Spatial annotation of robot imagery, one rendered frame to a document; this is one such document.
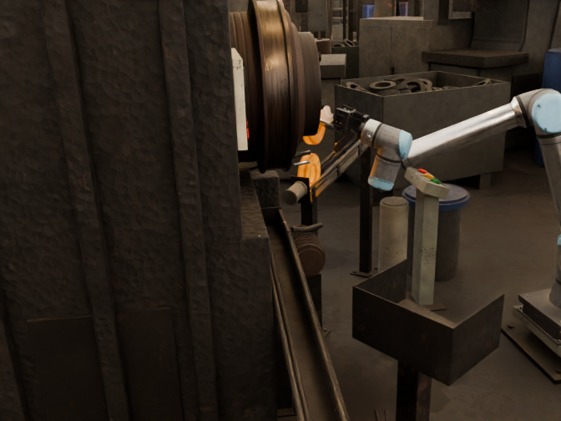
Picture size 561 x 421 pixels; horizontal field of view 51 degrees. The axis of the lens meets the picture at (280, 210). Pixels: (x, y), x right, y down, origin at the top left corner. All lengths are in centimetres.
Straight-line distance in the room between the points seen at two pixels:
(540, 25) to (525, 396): 377
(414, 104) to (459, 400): 217
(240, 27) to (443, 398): 144
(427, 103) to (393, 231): 160
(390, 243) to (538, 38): 333
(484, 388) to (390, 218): 75
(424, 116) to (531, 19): 177
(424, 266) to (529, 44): 313
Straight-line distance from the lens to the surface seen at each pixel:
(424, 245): 264
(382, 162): 207
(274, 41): 146
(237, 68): 116
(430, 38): 552
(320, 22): 406
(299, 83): 149
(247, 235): 126
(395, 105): 382
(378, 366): 236
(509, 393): 232
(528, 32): 543
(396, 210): 248
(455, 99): 408
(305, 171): 217
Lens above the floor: 135
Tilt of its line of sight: 20 degrees down
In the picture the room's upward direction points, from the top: 2 degrees counter-clockwise
